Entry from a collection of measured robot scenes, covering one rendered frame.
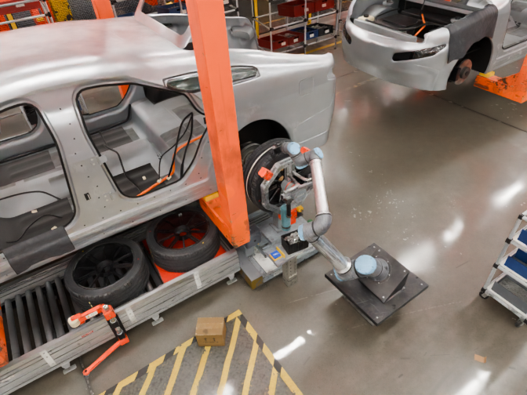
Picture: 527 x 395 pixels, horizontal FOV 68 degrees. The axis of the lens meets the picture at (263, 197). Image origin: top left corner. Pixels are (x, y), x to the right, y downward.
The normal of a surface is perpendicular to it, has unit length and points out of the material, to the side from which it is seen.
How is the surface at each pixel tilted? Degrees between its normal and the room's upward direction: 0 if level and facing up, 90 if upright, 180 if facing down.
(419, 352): 0
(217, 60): 90
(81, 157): 86
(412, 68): 89
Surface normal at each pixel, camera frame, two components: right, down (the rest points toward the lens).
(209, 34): 0.54, 0.52
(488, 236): -0.06, -0.76
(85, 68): 0.22, -0.43
